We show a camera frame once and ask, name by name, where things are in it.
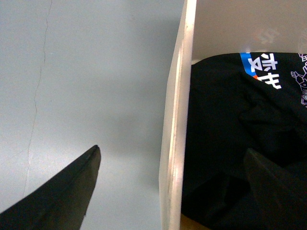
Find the black printed t-shirt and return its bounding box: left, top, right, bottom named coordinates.
left=181, top=52, right=307, bottom=230

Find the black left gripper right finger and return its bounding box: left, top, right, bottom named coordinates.
left=244, top=149, right=307, bottom=230

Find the cream plastic laundry hamper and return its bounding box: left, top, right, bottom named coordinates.
left=159, top=0, right=307, bottom=230

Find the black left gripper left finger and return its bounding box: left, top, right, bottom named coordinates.
left=0, top=145, right=101, bottom=230

